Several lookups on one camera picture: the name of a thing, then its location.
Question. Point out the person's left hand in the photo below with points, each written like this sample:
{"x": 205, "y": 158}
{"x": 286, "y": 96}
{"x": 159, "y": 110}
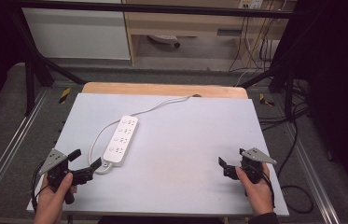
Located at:
{"x": 50, "y": 202}

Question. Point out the aluminium rail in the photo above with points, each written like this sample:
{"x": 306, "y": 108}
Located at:
{"x": 311, "y": 177}
{"x": 14, "y": 141}

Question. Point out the wooden table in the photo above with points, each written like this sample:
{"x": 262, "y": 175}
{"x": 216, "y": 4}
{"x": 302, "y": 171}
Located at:
{"x": 162, "y": 89}

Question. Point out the white cabinet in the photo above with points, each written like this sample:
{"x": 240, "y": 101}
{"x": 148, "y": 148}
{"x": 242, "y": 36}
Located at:
{"x": 75, "y": 34}

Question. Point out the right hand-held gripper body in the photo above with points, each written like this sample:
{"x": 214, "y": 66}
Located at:
{"x": 257, "y": 156}

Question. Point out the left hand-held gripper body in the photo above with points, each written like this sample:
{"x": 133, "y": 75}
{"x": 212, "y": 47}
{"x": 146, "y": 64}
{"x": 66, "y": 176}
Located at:
{"x": 55, "y": 161}

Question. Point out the white wall socket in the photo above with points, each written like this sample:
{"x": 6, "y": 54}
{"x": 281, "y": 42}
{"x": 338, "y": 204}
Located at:
{"x": 251, "y": 3}

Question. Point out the black metal frame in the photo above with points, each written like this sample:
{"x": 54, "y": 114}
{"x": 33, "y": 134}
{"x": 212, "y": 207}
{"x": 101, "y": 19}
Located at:
{"x": 162, "y": 9}

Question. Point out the white power strip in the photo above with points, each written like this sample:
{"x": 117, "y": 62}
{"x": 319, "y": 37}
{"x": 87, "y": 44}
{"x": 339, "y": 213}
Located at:
{"x": 120, "y": 140}

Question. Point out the wooden desk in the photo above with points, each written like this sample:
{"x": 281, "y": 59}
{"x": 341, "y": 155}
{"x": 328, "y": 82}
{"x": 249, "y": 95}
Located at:
{"x": 193, "y": 23}

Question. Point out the person's right hand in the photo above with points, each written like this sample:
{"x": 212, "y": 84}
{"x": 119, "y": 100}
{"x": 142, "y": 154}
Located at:
{"x": 260, "y": 196}

